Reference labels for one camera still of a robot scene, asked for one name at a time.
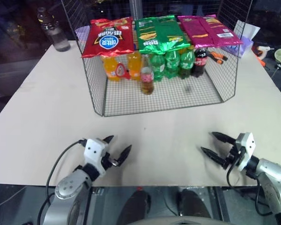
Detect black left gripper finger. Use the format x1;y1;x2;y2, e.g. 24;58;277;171
113;144;133;167
102;135;115;145

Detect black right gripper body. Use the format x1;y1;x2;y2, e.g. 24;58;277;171
222;140;244;171

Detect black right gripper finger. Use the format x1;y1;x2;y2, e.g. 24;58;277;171
200;146;226;166
211;131;237;145

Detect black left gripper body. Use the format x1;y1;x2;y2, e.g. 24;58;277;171
100;151;119;169

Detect orange soda bottle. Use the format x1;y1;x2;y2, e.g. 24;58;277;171
127;52;142;81
102;55;121;83

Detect glass bottle with red label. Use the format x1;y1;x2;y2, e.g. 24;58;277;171
140;54;155;95

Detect dark cola bottle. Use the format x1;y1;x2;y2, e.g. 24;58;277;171
191;47;210;78

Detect green soda bottle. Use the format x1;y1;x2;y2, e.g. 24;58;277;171
149;53;167;83
164;50;180;80
178;46;195;80

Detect clear water bottle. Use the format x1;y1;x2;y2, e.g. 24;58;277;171
36;7;72;53

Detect orange and black pliers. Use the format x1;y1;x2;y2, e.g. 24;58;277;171
209;51;229;64

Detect white and orange tool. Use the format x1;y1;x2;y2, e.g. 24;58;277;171
254;45;275;68

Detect purple tissue box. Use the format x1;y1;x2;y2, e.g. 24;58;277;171
224;19;261;58

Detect red chip bag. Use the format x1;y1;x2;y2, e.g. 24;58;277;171
81;17;135;59

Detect magenta chip bag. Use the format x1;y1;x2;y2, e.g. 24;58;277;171
200;14;244;47
177;15;216;49

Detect green chip bag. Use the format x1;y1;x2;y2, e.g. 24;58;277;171
134;18;169;55
154;15;192;51

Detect grey metal pole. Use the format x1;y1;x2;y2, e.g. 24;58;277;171
129;0;144;21

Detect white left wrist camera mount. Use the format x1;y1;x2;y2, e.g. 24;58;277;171
83;138;110;175

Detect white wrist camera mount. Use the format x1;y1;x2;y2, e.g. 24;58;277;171
235;131;257;172
83;138;110;175

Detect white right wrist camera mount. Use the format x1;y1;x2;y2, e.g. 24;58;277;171
235;131;257;172

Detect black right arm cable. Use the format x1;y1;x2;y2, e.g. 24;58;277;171
225;161;275;217

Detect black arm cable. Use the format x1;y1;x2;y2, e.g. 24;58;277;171
37;139;88;225
225;161;275;217

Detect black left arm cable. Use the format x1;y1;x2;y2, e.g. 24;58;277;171
37;139;88;225

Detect black wire mesh rack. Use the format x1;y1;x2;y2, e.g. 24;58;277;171
60;0;254;117

